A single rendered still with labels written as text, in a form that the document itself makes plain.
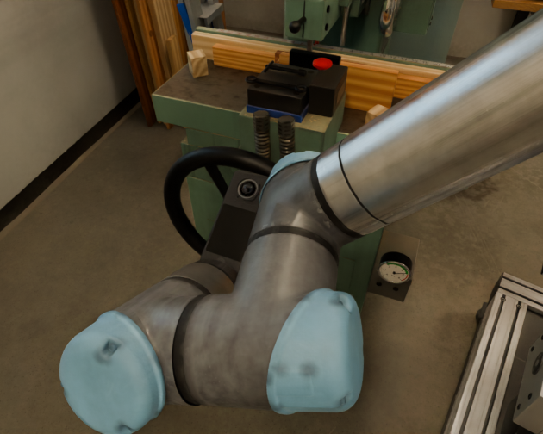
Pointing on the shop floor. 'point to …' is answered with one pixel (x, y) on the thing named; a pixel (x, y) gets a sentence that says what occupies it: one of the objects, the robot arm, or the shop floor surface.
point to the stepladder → (213, 17)
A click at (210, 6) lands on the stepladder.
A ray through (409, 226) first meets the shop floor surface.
